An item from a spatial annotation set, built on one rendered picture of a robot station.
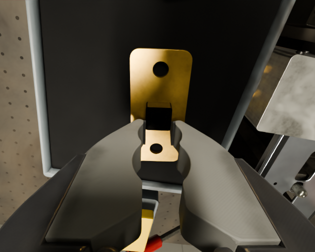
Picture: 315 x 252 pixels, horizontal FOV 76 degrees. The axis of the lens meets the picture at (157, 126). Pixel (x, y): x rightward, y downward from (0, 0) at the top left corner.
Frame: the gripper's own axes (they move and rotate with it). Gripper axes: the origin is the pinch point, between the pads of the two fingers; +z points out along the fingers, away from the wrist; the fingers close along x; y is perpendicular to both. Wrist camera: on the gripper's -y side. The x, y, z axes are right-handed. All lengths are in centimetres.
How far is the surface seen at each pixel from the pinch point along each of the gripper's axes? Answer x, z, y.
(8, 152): -50, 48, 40
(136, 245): -1.5, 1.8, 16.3
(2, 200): -61, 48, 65
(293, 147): 25.1, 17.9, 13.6
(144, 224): -0.7, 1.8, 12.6
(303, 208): 33.4, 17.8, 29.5
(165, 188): 1.0, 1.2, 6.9
